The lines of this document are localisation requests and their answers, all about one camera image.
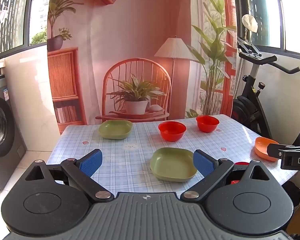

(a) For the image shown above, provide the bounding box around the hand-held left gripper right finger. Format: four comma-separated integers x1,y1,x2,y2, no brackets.
180,149,270,203

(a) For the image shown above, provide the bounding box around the printed wall backdrop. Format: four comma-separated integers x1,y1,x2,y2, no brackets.
47,0,238,126

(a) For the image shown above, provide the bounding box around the grey washing machine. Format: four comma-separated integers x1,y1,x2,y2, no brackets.
0,71,28,191

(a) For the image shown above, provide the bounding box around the black exercise bike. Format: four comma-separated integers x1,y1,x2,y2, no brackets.
231,36,300,144

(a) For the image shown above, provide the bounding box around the dark framed window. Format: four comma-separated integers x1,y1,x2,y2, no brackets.
0,0,51,63
234,0,300,55

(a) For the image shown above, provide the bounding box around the blue checked tablecloth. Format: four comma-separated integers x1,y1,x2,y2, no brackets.
46,114,300,188

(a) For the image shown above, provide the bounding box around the red plastic bowl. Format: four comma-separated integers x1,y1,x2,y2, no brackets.
158,121,187,142
230,162,250,185
196,115,220,132

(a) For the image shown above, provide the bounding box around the orange square plate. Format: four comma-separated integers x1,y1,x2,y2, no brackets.
254,137,280,162

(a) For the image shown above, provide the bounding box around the green square plate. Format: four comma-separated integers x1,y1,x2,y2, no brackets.
150,147,198,182
98,120,133,140

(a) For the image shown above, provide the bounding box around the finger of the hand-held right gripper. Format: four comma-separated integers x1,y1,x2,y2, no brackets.
266,143,295,157

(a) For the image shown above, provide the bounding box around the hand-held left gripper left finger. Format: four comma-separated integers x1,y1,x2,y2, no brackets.
25,149,115,203

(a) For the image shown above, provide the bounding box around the white cloth on pole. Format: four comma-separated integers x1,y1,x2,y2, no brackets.
242,14,259,33

